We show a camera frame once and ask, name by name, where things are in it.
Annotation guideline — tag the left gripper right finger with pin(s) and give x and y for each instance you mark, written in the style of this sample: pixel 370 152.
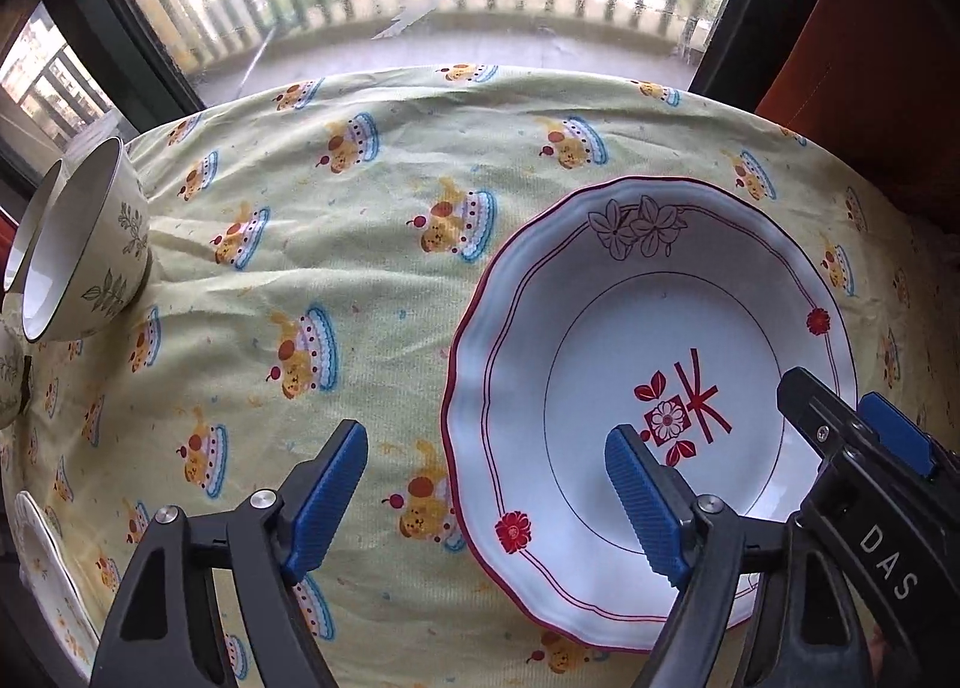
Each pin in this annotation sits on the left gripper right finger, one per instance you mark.
pixel 805 630

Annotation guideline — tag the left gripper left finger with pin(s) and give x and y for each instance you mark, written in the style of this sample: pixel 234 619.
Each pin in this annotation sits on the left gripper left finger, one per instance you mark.
pixel 164 629

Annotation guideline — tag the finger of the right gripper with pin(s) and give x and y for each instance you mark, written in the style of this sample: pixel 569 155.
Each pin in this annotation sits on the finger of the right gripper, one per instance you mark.
pixel 896 425
pixel 817 410

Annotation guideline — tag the beaded deep yellow-flower plate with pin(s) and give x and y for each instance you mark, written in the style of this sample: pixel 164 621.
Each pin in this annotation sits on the beaded deep yellow-flower plate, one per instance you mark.
pixel 44 570

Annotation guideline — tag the red-trimmed white deep plate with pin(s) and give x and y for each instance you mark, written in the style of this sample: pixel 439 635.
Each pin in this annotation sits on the red-trimmed white deep plate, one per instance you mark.
pixel 665 304

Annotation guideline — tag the cream leaf-pattern bowl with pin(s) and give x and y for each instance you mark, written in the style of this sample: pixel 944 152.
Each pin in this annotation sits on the cream leaf-pattern bowl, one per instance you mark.
pixel 92 251
pixel 15 371
pixel 27 234

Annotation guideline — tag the red curtain right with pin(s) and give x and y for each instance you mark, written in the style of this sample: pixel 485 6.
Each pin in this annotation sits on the red curtain right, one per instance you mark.
pixel 876 83

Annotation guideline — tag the yellow cake-print tablecloth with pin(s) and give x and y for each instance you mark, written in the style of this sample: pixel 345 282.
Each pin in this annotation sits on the yellow cake-print tablecloth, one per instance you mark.
pixel 313 248

